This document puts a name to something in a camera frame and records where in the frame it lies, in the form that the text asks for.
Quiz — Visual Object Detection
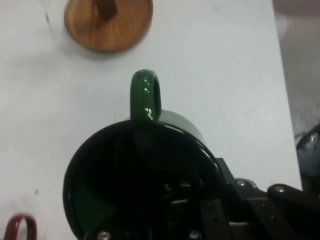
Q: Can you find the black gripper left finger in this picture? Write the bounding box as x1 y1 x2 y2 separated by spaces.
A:
178 183 231 240

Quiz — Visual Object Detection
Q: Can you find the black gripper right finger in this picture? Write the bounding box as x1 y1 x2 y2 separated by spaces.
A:
214 157 320 240

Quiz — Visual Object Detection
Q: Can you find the green enamel mug white lettering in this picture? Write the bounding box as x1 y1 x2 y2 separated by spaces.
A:
62 69 221 240

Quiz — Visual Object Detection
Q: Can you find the black rounded object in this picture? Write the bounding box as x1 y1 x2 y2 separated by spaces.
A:
295 123 320 193

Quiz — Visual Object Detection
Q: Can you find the red enamel mug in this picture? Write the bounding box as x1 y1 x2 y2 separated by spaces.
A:
0 212 38 240

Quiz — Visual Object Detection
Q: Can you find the wooden mug tree stand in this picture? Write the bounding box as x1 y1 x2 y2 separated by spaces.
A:
63 0 154 54

